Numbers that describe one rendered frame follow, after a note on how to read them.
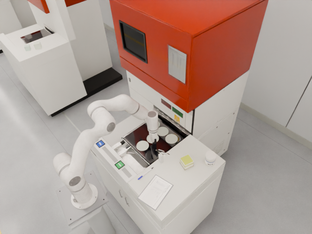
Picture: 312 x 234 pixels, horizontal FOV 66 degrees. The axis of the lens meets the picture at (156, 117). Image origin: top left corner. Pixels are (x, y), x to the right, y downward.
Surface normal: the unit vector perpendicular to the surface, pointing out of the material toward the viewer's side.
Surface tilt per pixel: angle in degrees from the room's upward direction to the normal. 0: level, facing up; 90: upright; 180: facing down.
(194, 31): 0
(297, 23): 90
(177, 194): 0
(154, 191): 0
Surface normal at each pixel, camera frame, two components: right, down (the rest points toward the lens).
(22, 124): -0.05, -0.69
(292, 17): -0.75, 0.51
